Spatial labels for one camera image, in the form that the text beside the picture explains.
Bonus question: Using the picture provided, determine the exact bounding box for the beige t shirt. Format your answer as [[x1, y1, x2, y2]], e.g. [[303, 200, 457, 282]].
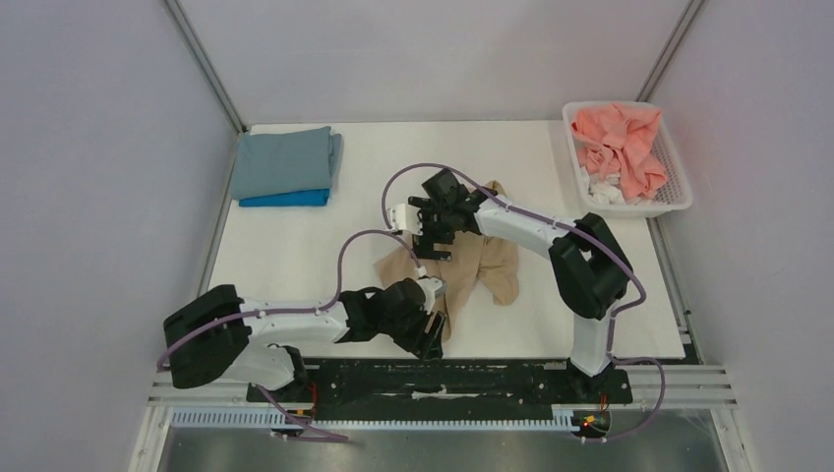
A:
[[374, 180, 522, 343]]

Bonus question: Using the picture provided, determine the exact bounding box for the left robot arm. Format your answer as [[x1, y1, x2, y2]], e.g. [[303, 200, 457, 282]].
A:
[[157, 276, 447, 401]]

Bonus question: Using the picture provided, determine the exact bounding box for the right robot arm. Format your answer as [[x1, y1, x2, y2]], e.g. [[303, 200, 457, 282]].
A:
[[387, 168, 633, 401]]

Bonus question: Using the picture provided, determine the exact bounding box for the bright blue folded t shirt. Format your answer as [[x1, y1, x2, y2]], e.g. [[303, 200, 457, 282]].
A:
[[238, 189, 330, 207]]

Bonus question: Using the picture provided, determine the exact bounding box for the grey-blue folded t shirt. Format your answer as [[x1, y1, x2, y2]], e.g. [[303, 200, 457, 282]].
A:
[[230, 126, 343, 201]]

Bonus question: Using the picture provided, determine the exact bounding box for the white t shirt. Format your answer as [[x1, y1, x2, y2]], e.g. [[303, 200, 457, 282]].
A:
[[579, 166, 655, 206]]

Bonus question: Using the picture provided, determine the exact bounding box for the pink t shirt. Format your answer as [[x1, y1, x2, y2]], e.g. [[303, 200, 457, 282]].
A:
[[570, 103, 668, 200]]

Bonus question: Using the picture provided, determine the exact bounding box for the white plastic basket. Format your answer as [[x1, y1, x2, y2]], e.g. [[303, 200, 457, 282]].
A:
[[562, 101, 692, 218]]

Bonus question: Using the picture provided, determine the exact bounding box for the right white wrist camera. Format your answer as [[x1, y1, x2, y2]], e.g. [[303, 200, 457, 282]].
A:
[[386, 204, 423, 235]]

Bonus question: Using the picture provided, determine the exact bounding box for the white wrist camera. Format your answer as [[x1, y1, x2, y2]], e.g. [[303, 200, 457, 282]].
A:
[[386, 204, 423, 235], [417, 276, 447, 312]]

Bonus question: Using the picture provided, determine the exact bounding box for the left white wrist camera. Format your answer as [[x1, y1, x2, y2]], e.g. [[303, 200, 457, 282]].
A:
[[417, 276, 447, 312]]

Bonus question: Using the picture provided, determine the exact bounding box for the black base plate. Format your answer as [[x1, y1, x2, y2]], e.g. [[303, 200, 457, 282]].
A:
[[271, 358, 633, 420]]

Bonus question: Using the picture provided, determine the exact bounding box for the white cable duct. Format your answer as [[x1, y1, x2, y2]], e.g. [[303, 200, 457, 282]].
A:
[[170, 407, 582, 433]]

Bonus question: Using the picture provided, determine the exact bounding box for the right corner aluminium post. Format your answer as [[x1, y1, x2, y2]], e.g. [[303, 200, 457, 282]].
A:
[[635, 0, 707, 102]]

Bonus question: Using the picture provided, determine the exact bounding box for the corner aluminium post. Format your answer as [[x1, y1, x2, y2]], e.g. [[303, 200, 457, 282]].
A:
[[635, 0, 707, 102], [161, 0, 249, 134]]

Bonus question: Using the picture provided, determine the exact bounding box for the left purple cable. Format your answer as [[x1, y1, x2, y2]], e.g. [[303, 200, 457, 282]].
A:
[[155, 229, 428, 444]]

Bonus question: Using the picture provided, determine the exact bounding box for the left corner aluminium post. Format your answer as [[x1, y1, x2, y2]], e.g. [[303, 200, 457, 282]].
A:
[[161, 0, 249, 134]]

